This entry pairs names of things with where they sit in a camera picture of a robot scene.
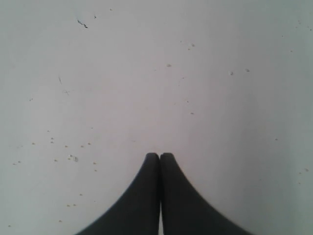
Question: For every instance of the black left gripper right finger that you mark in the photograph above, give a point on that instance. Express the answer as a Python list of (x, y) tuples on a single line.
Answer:
[(184, 210)]

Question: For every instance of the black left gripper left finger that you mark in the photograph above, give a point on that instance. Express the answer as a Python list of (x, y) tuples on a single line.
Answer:
[(137, 211)]

